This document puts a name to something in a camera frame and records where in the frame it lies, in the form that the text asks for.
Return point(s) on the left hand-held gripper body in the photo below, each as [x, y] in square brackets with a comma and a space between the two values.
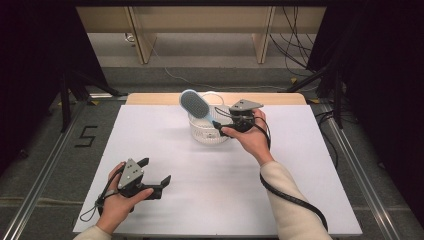
[130, 174]

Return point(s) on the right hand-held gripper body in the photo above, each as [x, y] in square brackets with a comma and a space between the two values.
[245, 110]

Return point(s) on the white plastic basket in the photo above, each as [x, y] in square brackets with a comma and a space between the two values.
[205, 133]

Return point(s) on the light blue hairbrush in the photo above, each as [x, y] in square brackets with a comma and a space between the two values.
[195, 105]

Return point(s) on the person's right hand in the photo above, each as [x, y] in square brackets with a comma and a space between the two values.
[251, 140]

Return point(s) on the person's left hand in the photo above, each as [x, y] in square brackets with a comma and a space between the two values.
[115, 206]

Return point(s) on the white table sheet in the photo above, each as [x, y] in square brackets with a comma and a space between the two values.
[206, 186]

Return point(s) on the black metal stand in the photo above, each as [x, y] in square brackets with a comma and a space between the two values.
[337, 100]
[65, 106]

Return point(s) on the beige wooden desk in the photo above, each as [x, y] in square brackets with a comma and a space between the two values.
[200, 20]

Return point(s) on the dark curtain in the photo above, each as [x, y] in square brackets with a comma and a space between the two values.
[36, 66]
[383, 83]

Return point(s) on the metal floor rail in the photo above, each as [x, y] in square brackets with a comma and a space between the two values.
[360, 173]
[43, 176]

